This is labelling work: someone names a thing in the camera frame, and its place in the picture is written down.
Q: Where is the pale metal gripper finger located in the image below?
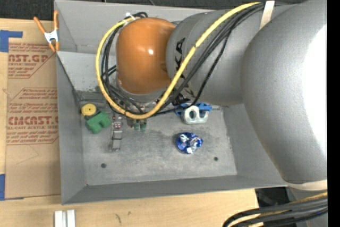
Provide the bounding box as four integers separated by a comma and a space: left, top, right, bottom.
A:
116, 122, 124, 151
108, 122, 118, 152

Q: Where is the green plastic block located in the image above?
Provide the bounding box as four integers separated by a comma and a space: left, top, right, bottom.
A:
84, 111, 112, 134

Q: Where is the grey metal bin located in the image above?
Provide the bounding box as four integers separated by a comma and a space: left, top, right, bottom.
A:
54, 0, 291, 205

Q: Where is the yellow round disc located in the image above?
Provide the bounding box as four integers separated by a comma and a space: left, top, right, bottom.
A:
80, 103, 97, 117

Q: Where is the white block with holes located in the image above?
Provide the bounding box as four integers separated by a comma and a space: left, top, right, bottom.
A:
181, 105, 207, 125

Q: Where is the blue shiny foil wrapper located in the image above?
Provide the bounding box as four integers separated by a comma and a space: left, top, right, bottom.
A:
174, 132, 204, 155

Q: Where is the blue plastic piece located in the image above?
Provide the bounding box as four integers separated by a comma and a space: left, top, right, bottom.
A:
174, 102, 213, 117

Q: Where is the brown cardboard board, red print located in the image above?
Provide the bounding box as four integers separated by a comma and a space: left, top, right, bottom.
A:
0, 18, 62, 200

